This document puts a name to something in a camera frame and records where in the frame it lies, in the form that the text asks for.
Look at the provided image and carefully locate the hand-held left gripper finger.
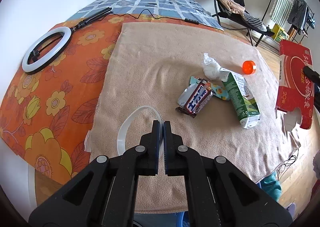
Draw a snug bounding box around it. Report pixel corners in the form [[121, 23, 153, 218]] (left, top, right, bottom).
[[28, 120, 163, 227], [163, 121, 293, 227]]

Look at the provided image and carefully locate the orange floral sheet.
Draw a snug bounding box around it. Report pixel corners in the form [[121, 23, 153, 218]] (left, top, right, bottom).
[[0, 13, 160, 187]]

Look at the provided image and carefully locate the green milk carton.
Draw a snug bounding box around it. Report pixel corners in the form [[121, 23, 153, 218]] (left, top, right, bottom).
[[221, 71, 261, 129]]

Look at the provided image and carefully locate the light blue floral wrapper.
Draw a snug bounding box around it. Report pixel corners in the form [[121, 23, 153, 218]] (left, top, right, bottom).
[[189, 76, 230, 101]]

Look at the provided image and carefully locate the striped grey cloth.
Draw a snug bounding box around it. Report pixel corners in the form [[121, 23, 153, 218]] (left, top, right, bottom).
[[242, 13, 268, 32]]

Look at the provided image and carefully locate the orange bottle cap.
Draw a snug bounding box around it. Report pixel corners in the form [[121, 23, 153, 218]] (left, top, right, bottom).
[[242, 60, 258, 76]]

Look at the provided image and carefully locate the black folded tripod stand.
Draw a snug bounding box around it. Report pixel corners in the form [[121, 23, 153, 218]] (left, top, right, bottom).
[[71, 7, 112, 32]]

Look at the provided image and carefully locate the yellow plastic crate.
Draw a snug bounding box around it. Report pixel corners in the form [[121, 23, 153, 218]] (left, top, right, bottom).
[[274, 24, 290, 42]]

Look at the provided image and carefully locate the blue checked bed sheet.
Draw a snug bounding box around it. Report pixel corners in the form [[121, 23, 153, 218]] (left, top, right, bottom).
[[65, 0, 224, 32]]

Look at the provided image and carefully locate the pink cloth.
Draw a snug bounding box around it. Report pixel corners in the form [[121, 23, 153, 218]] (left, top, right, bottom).
[[217, 0, 247, 14]]

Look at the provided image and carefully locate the teal cloth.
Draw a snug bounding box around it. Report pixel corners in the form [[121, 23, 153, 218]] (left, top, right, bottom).
[[259, 171, 282, 202]]

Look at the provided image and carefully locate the thin black floor cable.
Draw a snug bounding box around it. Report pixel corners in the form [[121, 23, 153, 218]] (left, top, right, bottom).
[[277, 147, 300, 175]]

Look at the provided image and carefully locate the white plastic strip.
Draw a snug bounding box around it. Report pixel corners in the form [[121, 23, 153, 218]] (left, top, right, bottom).
[[117, 105, 163, 157]]

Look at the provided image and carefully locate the black ring light cable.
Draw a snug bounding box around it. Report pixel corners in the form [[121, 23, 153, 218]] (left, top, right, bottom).
[[109, 9, 187, 21]]

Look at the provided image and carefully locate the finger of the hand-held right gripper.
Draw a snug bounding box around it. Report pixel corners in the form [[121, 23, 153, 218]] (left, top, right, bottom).
[[302, 65, 320, 80]]

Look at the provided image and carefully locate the white ring light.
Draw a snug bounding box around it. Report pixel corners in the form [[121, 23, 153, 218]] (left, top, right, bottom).
[[22, 26, 73, 75]]

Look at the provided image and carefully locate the white tissue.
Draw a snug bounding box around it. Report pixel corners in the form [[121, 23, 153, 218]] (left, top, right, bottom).
[[201, 53, 229, 82]]

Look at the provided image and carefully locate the dark hanging jacket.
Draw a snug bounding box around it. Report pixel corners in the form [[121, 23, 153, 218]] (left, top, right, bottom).
[[287, 0, 308, 28]]

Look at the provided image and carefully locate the dark teal hanging garment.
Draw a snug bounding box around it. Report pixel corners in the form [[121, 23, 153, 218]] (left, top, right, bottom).
[[306, 13, 317, 29]]

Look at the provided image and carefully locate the red cardboard box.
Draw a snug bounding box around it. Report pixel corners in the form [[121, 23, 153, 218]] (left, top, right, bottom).
[[275, 39, 315, 130]]

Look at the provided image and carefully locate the beige towel blanket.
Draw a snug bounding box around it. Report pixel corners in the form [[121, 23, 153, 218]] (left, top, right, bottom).
[[85, 22, 302, 214]]

